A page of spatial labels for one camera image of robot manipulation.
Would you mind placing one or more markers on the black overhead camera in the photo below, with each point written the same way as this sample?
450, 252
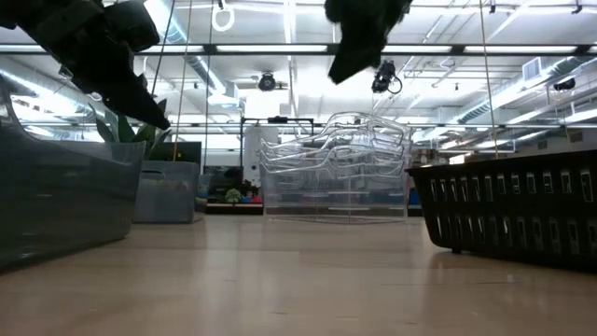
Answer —
383, 77

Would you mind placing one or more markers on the black overhead bar with lights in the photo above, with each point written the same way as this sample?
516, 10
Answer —
210, 48

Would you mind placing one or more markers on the snake plant in white pot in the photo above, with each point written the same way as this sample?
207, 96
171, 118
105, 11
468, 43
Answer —
125, 133

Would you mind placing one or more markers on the black monitor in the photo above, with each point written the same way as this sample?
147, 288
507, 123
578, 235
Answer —
186, 151

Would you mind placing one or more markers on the smoke grey translucent bin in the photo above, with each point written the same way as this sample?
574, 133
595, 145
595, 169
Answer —
168, 196
70, 200

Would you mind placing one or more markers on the round black ceiling fixture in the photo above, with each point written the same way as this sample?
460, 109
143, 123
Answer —
267, 81

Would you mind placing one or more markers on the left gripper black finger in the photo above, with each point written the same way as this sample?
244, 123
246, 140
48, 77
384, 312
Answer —
140, 105

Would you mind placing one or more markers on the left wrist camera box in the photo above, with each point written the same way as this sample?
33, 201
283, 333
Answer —
133, 25

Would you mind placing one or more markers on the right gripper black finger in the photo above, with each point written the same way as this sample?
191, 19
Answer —
359, 58

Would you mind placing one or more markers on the black slotted plastic basket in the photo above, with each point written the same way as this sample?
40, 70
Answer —
513, 161

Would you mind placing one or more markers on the clear plastic bin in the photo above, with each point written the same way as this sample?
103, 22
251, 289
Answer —
336, 215
298, 145
368, 120
280, 161

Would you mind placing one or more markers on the black metal rack frame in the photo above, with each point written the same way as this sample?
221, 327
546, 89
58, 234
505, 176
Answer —
277, 119

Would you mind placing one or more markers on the silver ventilation duct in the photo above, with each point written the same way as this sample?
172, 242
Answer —
503, 95

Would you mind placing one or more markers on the potted flowers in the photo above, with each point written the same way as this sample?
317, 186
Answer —
233, 195

